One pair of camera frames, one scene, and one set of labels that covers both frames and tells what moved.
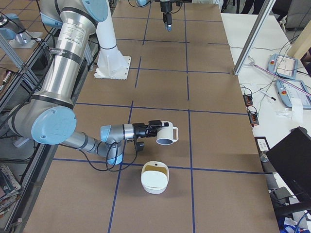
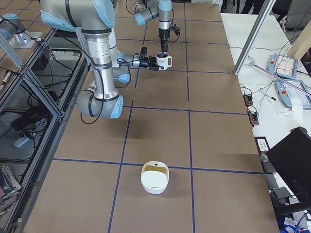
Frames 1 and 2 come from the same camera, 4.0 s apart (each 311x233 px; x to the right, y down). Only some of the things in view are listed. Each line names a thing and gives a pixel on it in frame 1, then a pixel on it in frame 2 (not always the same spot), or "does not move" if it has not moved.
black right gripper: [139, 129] -> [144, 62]
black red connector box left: [248, 100] does not move
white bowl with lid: [155, 176] does not move
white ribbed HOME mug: [166, 135] -> [164, 60]
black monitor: [292, 157] does not move
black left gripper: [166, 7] -> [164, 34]
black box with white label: [262, 143] does not move
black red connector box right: [253, 119] does not move
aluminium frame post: [253, 37] does not move
